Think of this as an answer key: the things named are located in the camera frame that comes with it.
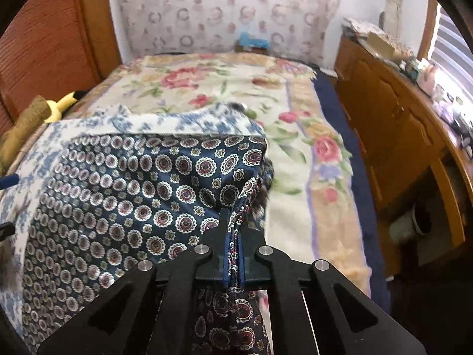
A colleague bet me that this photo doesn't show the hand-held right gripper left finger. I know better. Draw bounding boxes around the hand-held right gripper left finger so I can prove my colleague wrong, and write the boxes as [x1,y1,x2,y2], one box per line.
[37,207,230,355]

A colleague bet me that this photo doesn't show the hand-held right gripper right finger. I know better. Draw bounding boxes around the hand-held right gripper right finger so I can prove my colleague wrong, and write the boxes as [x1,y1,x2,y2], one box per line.
[237,225,428,355]

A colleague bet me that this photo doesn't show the navy medallion print garment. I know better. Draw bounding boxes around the navy medallion print garment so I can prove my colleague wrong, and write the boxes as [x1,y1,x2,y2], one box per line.
[20,133,277,355]

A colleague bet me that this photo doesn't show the yellow plush toy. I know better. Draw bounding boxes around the yellow plush toy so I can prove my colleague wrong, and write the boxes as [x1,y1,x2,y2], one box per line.
[43,90,87,124]
[0,95,51,175]

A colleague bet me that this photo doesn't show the white blue floral cloth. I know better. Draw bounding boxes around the white blue floral cloth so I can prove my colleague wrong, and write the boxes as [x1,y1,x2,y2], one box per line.
[0,101,267,341]

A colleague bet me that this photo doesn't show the wooden louvred wardrobe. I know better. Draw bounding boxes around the wooden louvred wardrobe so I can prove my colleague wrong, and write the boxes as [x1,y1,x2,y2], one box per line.
[0,0,123,127]

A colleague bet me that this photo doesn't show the navy bed sheet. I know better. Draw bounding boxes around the navy bed sheet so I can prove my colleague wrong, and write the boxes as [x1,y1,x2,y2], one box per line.
[313,71,393,313]

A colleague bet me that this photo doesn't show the grey pot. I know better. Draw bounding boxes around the grey pot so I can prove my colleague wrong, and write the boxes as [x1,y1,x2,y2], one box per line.
[389,201,434,245]

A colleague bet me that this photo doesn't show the cream rose print blanket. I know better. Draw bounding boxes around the cream rose print blanket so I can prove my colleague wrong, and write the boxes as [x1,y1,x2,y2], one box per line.
[69,52,373,299]

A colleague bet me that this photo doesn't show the wooden side cabinet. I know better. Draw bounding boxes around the wooden side cabinet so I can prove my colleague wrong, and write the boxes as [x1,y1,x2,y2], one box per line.
[333,36,473,269]

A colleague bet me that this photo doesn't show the blue toy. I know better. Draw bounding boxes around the blue toy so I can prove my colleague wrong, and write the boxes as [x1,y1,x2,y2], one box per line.
[235,31,271,55]

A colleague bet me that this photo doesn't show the pink floral headboard cover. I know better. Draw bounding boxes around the pink floral headboard cover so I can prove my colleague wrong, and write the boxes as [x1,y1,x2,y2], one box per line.
[114,0,345,68]

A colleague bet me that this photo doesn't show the cardboard box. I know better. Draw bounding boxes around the cardboard box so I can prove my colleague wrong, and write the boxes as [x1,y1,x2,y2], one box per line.
[365,30,404,60]

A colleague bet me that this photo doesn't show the pile of cabinet clutter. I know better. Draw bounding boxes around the pile of cabinet clutter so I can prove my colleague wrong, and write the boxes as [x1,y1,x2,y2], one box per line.
[341,16,473,146]

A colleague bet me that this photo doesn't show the window blinds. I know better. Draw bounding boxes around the window blinds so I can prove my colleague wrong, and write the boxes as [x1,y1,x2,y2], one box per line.
[430,4,473,101]

